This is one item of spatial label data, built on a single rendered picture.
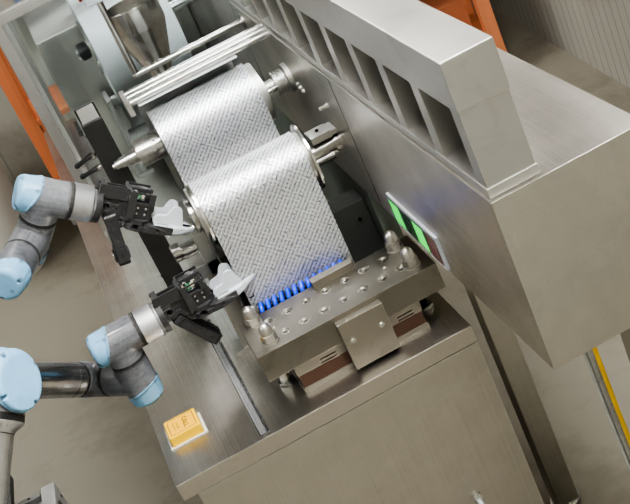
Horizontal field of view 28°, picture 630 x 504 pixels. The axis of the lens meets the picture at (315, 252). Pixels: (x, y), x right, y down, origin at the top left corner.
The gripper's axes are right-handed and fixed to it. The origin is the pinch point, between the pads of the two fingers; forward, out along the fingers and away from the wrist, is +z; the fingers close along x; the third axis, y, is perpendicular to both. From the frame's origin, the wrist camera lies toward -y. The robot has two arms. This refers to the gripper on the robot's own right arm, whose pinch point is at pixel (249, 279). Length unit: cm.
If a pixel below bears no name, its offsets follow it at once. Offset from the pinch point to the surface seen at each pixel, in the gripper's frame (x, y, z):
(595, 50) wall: 235, -99, 187
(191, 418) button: -10.3, -16.5, -23.8
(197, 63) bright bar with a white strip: 33, 36, 13
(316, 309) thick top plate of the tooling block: -13.8, -6.0, 8.6
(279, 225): -0.3, 7.9, 10.5
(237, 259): -0.3, 5.5, -0.3
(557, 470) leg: 13, -96, 49
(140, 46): 73, 34, 6
